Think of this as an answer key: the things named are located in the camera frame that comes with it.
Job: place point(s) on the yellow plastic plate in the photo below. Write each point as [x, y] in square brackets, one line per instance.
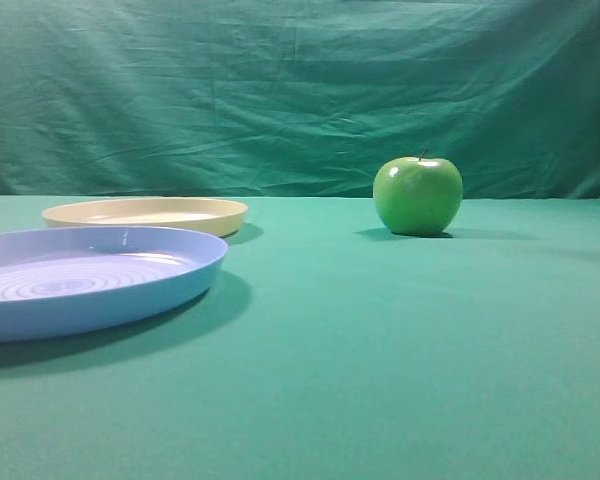
[220, 217]

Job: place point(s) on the blue plastic plate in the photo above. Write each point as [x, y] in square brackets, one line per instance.
[56, 282]

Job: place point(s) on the green apple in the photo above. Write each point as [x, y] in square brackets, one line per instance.
[417, 196]

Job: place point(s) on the green backdrop cloth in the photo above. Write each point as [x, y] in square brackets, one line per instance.
[297, 98]

